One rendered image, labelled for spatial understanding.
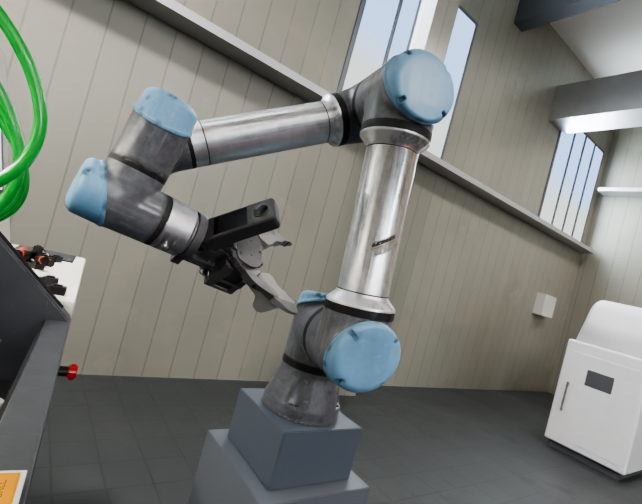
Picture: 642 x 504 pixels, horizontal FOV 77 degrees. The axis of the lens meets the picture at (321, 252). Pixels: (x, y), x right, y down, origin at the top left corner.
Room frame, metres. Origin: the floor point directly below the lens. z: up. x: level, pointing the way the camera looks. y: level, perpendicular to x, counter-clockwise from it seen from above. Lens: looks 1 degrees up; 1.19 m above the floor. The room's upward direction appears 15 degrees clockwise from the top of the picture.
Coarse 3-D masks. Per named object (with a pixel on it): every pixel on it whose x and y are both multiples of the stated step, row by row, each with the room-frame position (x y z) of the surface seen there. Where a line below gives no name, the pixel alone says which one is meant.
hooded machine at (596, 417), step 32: (608, 320) 3.93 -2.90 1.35; (640, 320) 3.75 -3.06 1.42; (576, 352) 3.95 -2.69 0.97; (608, 352) 3.74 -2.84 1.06; (640, 352) 3.62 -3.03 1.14; (576, 384) 3.89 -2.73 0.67; (608, 384) 3.69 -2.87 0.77; (640, 384) 3.51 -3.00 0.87; (576, 416) 3.84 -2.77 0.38; (608, 416) 3.64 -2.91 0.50; (640, 416) 3.49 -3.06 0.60; (576, 448) 3.79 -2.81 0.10; (608, 448) 3.60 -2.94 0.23; (640, 448) 3.63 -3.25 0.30
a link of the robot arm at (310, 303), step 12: (300, 300) 0.77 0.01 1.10; (312, 300) 0.74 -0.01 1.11; (324, 300) 0.73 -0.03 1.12; (300, 312) 0.76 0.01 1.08; (312, 312) 0.72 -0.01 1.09; (300, 324) 0.74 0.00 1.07; (288, 336) 0.78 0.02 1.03; (300, 336) 0.73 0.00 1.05; (288, 348) 0.76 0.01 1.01; (300, 348) 0.74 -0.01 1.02; (300, 360) 0.74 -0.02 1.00
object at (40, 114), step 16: (0, 16) 0.43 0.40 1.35; (16, 32) 0.44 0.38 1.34; (16, 48) 0.44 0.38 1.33; (32, 64) 0.45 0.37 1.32; (32, 80) 0.45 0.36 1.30; (32, 96) 0.45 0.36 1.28; (32, 128) 0.46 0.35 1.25; (32, 144) 0.45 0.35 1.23; (16, 160) 0.45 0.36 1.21; (32, 160) 0.46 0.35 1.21; (0, 176) 0.44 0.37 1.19; (16, 176) 0.45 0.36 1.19
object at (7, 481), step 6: (0, 474) 0.32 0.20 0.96; (6, 474) 0.32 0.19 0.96; (12, 474) 0.32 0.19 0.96; (18, 474) 0.32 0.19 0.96; (0, 480) 0.31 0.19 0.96; (6, 480) 0.31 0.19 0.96; (12, 480) 0.31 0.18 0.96; (18, 480) 0.32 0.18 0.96; (0, 486) 0.31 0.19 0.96; (6, 486) 0.31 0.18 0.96; (12, 486) 0.31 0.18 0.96; (0, 492) 0.30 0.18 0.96; (6, 492) 0.30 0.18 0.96; (12, 492) 0.30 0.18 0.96; (0, 498) 0.29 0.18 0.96; (6, 498) 0.30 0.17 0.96; (12, 498) 0.30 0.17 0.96
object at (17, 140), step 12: (0, 84) 0.50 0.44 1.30; (0, 96) 0.50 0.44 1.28; (0, 108) 0.50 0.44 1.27; (12, 108) 0.51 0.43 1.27; (12, 120) 0.51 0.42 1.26; (12, 132) 0.51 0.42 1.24; (12, 144) 0.51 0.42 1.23; (24, 144) 0.52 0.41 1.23; (12, 156) 0.52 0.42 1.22; (12, 192) 0.52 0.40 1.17; (0, 204) 0.51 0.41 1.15
